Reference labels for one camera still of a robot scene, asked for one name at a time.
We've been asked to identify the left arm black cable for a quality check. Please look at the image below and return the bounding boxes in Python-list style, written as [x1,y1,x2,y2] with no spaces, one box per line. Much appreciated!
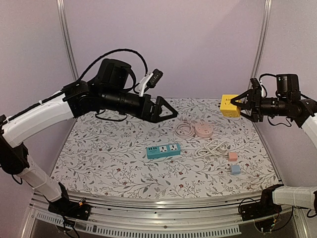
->
[76,48,149,122]

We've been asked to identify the left aluminium corner post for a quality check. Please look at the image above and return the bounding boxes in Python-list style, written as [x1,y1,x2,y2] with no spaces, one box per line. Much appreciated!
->
[56,0,79,81]

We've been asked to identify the aluminium front rail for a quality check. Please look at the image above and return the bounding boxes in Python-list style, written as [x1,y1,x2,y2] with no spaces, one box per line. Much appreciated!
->
[22,192,310,238]

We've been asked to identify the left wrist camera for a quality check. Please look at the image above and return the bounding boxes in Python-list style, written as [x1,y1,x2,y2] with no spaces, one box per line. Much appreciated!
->
[135,69,163,97]

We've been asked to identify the pink round power strip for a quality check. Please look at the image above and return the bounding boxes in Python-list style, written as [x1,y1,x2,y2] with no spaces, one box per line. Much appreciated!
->
[194,121,213,138]

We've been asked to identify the teal power strip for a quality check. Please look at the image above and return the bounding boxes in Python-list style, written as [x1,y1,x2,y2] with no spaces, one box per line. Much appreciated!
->
[146,143,181,159]

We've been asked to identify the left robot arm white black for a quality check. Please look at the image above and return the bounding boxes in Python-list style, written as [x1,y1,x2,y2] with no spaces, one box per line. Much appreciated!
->
[0,59,178,215]

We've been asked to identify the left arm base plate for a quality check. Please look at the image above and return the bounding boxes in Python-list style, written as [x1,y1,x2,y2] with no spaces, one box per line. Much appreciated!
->
[48,197,92,221]

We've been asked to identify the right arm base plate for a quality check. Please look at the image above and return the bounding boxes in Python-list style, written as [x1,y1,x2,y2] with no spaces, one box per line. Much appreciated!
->
[238,202,282,221]

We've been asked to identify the aluminium corner post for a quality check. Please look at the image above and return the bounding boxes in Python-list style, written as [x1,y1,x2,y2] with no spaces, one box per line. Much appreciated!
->
[56,0,79,81]
[250,0,272,78]

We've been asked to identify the floral table mat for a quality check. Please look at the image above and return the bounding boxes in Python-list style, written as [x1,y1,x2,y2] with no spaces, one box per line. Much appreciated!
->
[51,99,279,200]

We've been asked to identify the blue charger cube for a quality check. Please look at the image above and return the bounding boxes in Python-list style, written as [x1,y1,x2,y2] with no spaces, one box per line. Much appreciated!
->
[230,165,241,175]

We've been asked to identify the right aluminium corner post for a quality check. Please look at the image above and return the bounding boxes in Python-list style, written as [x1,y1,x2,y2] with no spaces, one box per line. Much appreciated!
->
[250,0,272,78]

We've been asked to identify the yellow cube socket adapter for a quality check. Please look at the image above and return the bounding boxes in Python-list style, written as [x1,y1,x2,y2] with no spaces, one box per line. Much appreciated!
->
[220,94,241,118]

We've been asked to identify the pink charger cube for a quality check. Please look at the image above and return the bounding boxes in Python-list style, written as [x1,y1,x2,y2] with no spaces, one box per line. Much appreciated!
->
[226,152,238,162]

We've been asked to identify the white power strip cable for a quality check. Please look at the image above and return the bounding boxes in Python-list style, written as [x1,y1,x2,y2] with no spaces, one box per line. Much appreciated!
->
[181,139,229,158]

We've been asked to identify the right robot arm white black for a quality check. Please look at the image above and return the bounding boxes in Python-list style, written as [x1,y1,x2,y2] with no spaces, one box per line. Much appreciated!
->
[230,74,317,216]

